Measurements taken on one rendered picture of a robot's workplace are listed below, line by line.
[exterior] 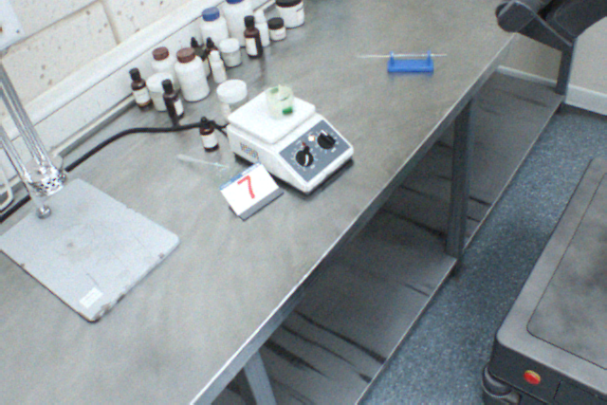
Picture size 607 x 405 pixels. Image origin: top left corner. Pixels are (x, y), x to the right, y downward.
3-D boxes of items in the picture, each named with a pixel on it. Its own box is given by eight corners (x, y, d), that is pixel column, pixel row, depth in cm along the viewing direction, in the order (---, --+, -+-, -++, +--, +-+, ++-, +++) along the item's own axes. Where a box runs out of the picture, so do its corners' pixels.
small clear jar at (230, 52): (244, 56, 141) (239, 37, 137) (241, 66, 137) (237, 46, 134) (225, 58, 141) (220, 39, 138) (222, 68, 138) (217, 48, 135)
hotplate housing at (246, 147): (356, 157, 109) (353, 122, 103) (307, 198, 102) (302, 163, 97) (270, 117, 121) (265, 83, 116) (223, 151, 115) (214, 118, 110)
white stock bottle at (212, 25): (229, 59, 141) (220, 16, 133) (204, 61, 142) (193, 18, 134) (234, 46, 145) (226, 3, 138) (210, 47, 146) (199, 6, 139)
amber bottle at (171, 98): (168, 119, 125) (157, 87, 119) (168, 111, 128) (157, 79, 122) (184, 117, 125) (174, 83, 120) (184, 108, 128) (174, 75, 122)
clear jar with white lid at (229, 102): (246, 107, 125) (239, 76, 120) (257, 121, 121) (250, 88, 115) (220, 118, 123) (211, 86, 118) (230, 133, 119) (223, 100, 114)
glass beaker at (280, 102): (272, 104, 110) (266, 67, 104) (301, 106, 108) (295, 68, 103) (263, 124, 106) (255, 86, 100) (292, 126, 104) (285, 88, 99)
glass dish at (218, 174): (247, 174, 109) (245, 165, 107) (227, 193, 106) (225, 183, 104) (225, 164, 112) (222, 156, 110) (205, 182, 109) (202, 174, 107)
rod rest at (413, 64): (432, 63, 129) (432, 48, 127) (433, 71, 127) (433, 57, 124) (387, 64, 131) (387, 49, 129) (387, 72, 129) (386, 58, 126)
